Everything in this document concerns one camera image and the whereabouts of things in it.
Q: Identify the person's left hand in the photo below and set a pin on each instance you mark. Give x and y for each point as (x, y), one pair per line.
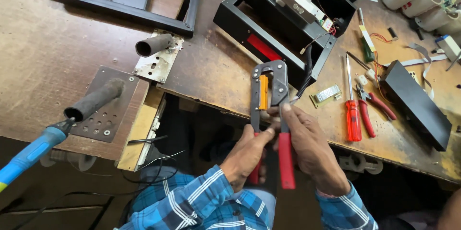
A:
(242, 158)

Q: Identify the person's right hand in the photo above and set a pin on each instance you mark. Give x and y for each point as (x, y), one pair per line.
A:
(313, 150)

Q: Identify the small display circuit board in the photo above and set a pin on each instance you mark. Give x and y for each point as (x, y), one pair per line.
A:
(326, 95)

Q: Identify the small white connector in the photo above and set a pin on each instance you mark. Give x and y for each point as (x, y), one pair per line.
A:
(362, 80)
(371, 73)

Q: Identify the thin metal probe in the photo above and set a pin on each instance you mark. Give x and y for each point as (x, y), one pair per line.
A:
(358, 61)

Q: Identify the black rectangular box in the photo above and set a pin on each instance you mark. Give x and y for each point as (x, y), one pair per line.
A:
(414, 105)

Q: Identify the shiny slotted metal plate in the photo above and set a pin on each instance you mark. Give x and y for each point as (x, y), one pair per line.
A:
(158, 66)

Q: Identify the perforated dark metal plate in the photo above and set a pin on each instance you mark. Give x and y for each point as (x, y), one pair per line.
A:
(108, 122)

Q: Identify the small black component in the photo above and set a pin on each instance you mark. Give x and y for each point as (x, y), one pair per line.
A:
(393, 33)

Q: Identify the dark soldering iron holder tube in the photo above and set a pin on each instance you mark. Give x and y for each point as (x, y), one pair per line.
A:
(94, 100)
(153, 44)

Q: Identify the silver load cell bar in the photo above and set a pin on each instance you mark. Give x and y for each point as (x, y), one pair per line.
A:
(300, 4)

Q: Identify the white and blue block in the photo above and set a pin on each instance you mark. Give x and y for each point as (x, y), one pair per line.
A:
(449, 46)

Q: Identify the blue soldering iron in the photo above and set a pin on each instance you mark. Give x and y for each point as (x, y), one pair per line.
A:
(32, 152)

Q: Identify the grey metal bracket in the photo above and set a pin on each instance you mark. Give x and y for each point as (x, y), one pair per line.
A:
(360, 163)

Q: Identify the black metal enclosure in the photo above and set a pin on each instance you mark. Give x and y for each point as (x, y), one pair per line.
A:
(245, 24)

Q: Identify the black metal frame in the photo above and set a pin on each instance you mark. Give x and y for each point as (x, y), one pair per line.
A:
(126, 10)

